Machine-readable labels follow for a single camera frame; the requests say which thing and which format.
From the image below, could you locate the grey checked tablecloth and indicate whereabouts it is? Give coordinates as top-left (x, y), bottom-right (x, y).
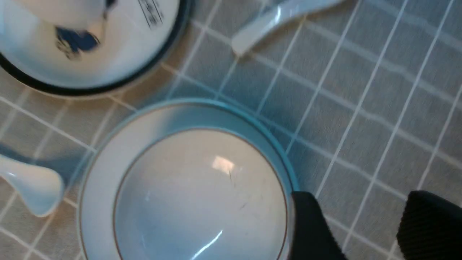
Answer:
top-left (0, 0), bottom-right (461, 260)

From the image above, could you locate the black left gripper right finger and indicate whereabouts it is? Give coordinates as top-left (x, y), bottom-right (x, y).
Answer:
top-left (396, 191), bottom-right (462, 260)

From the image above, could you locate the light blue ceramic spoon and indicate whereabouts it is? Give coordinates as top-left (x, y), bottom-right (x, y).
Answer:
top-left (230, 0), bottom-right (342, 56)

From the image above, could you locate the black rimmed white saucer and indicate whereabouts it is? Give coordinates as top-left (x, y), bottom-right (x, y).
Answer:
top-left (1, 0), bottom-right (192, 98)

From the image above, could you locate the light blue ceramic bowl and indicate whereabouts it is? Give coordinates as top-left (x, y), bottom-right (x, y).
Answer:
top-left (78, 98), bottom-right (298, 260)

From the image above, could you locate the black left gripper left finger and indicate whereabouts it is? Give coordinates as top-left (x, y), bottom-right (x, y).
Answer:
top-left (290, 191), bottom-right (347, 260)

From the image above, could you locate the white ceramic spoon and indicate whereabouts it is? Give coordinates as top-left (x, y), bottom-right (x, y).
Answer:
top-left (0, 155), bottom-right (65, 217)

